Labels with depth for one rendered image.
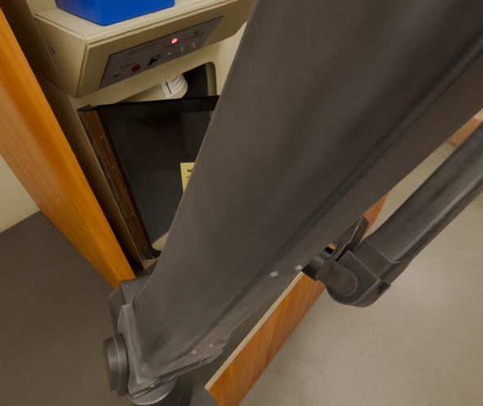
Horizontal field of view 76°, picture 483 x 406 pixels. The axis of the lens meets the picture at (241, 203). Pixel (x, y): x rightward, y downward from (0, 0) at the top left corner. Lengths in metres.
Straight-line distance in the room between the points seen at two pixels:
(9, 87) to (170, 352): 0.29
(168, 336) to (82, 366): 0.59
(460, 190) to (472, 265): 1.90
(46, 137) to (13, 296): 0.57
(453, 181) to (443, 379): 1.52
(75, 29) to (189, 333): 0.33
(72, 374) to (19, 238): 0.43
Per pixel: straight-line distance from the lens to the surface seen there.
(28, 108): 0.40
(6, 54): 0.38
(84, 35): 0.38
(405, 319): 1.96
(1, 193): 1.06
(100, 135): 0.53
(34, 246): 1.00
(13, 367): 0.84
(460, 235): 2.48
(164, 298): 0.18
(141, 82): 0.57
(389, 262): 0.45
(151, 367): 0.23
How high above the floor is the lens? 1.62
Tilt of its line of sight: 47 degrees down
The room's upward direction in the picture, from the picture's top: straight up
